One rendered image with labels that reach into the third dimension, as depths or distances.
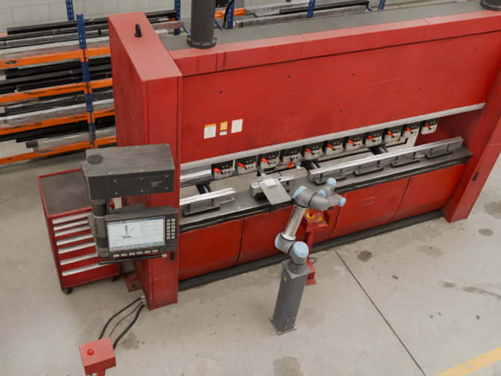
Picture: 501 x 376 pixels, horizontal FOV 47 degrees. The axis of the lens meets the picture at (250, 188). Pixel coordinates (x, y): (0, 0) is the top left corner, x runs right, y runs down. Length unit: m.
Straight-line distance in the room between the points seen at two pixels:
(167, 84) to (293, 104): 1.17
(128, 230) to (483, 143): 3.53
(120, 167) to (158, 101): 0.49
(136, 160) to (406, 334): 2.97
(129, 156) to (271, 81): 1.22
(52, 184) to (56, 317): 1.13
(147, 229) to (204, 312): 1.60
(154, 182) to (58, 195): 1.41
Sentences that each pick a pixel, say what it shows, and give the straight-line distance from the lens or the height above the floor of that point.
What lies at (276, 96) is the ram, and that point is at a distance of 4.25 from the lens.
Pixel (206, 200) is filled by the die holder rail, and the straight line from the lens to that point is 4.66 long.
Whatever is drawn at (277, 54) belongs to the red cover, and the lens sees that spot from 4.03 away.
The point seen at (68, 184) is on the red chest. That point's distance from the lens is 4.80.
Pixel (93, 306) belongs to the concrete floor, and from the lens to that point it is 5.20.
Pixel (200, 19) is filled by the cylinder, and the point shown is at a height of 2.49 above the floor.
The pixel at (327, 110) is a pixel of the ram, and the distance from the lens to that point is 4.59.
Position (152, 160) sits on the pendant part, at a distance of 3.47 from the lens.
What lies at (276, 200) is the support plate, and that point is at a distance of 4.66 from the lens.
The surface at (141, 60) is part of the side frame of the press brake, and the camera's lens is 3.70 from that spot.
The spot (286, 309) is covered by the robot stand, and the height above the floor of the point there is 0.34.
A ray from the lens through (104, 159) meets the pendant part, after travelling 3.49.
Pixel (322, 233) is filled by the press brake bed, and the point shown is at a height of 0.27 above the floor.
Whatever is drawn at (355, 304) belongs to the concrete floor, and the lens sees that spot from 5.40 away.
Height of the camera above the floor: 4.19
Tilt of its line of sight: 42 degrees down
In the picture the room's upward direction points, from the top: 8 degrees clockwise
